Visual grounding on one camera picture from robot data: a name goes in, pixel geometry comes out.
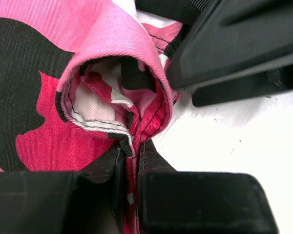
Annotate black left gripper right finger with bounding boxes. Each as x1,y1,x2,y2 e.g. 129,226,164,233
138,141,279,234

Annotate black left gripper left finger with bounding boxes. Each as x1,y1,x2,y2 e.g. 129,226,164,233
0,146,125,234

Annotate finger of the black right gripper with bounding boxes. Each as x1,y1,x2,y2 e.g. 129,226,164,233
192,65,293,107
167,0,293,90

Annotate pink camouflage trousers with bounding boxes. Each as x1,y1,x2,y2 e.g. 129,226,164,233
0,0,186,234

